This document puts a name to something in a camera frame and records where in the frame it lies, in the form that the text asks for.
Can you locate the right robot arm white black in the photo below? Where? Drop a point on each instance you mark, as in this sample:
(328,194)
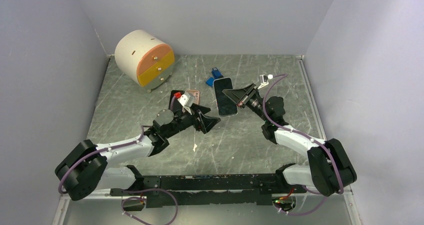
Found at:
(328,169)

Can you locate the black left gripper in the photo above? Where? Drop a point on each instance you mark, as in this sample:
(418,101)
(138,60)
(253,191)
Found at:
(206,122)

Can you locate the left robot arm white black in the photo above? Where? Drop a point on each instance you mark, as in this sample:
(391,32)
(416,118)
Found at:
(90,167)

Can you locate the blue USB stick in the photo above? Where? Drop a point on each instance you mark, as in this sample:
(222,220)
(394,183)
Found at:
(210,81)

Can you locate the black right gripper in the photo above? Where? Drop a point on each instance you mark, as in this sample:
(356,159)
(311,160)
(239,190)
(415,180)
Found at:
(241,96)

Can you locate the black smartphone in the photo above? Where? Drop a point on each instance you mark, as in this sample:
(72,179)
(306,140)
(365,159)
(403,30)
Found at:
(223,97)
(174,105)

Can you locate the blue and black gadget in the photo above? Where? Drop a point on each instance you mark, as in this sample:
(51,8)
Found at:
(216,74)

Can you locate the round cream drawer cabinet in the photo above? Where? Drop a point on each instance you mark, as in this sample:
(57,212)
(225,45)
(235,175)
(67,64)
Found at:
(145,59)

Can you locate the pink phone case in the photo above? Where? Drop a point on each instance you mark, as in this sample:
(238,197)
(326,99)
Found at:
(194,93)

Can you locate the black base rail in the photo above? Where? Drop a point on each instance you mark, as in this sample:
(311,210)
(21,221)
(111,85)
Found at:
(258,188)

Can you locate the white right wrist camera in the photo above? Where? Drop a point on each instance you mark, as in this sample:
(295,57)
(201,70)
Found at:
(264,80)

